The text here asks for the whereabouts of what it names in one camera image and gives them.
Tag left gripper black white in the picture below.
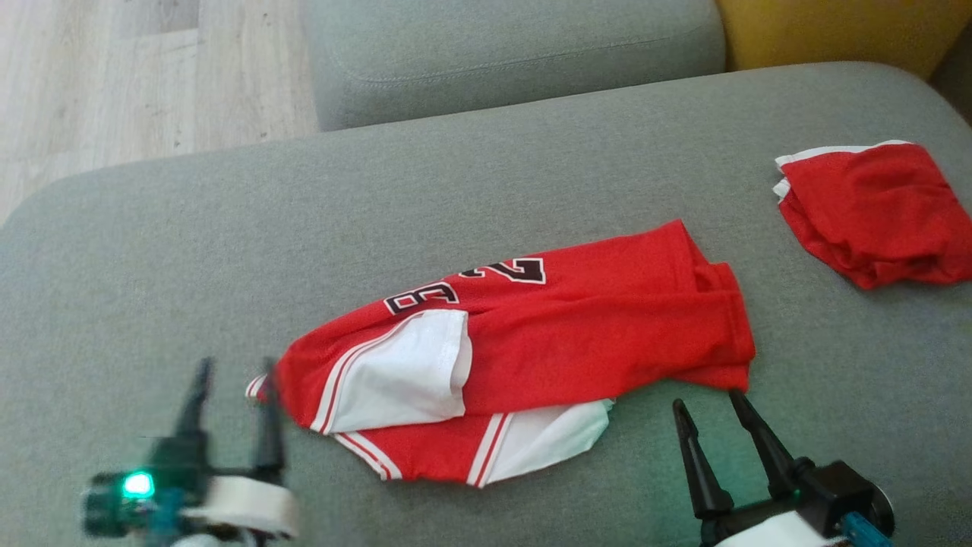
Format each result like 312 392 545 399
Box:
148 357 298 542

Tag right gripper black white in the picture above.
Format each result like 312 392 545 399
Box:
672 389 874 547

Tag red and white basketball jersey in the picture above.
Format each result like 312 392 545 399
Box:
245 219 757 489

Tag red shorts with white stripes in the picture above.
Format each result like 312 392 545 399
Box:
773 140 972 291

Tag grey fabric sofa seat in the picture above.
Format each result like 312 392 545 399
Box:
0 61 972 547

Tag yellow cushion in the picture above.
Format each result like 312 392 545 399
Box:
716 0 972 81

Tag grey sofa cushion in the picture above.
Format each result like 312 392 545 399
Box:
300 0 727 133

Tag left gripper teal cable plug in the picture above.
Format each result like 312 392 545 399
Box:
148 486 189 547

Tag gripper teal cable plug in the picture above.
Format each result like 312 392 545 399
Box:
839 512 894 547
148 486 189 547

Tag right gripper teal cable plug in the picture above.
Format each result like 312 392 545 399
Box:
839 512 894 547

